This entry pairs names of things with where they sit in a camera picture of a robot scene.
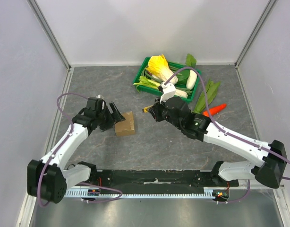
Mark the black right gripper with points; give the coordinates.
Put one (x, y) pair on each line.
(155, 111)

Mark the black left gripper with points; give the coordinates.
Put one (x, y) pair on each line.
(113, 118)

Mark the yellow utility knife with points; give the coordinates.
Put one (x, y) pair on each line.
(147, 109)

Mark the brown cardboard express box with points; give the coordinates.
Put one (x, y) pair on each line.
(126, 127)

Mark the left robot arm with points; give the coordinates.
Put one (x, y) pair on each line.
(48, 179)

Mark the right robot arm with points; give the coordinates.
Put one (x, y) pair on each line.
(264, 162)

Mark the green plastic tray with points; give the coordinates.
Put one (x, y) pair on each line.
(190, 97)

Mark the celery stalk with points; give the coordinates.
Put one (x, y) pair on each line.
(150, 86)

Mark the green long beans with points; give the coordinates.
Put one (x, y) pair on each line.
(148, 75)

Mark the yellow napa cabbage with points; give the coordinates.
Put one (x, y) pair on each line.
(158, 66)

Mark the dark green leaf vegetable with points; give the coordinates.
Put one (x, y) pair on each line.
(182, 76)

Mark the white radish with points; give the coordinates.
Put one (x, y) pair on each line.
(191, 80)

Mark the green leafy lettuce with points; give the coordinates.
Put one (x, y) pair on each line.
(211, 92)

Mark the orange carrot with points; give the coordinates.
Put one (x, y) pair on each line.
(214, 110)

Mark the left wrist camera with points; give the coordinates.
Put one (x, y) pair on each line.
(103, 102)

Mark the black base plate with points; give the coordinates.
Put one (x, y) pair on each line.
(189, 177)

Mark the slotted cable duct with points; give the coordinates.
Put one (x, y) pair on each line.
(96, 193)

